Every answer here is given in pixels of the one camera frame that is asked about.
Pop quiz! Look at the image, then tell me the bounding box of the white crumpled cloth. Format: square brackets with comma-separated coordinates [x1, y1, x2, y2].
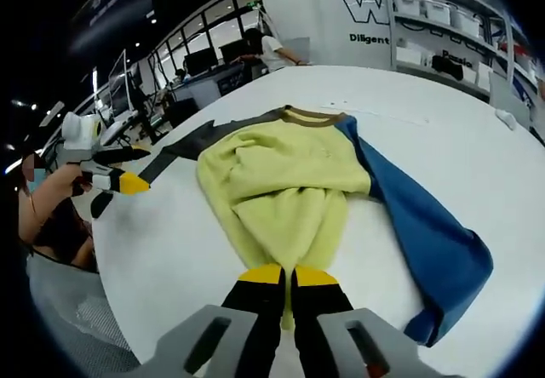
[496, 107, 519, 130]

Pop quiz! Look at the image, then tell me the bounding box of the grey chair back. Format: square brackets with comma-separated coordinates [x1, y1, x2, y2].
[488, 71, 533, 117]

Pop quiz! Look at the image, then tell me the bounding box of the dark hanging display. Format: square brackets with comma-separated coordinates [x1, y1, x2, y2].
[70, 0, 154, 55]

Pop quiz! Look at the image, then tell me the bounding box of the person's left hand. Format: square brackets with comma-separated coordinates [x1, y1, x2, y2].
[70, 172, 94, 198]

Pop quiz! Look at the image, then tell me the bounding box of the white storage box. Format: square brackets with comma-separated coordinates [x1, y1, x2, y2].
[398, 0, 427, 18]
[425, 0, 451, 26]
[450, 7, 481, 38]

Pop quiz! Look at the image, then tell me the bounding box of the large tilted screen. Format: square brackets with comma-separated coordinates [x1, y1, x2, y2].
[108, 49, 131, 115]

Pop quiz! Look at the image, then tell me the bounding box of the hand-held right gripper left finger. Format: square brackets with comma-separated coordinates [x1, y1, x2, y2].
[100, 263, 285, 378]

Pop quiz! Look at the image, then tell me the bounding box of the grey metal shelf unit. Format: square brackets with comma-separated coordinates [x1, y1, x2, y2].
[385, 0, 545, 111]

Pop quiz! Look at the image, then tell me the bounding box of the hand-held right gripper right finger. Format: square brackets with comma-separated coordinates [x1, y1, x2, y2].
[291, 265, 465, 378]

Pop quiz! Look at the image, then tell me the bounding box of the black bag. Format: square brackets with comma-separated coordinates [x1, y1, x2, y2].
[430, 54, 464, 81]

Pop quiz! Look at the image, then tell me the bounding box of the yellow blue grey garment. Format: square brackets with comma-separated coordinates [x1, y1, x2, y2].
[89, 104, 495, 348]

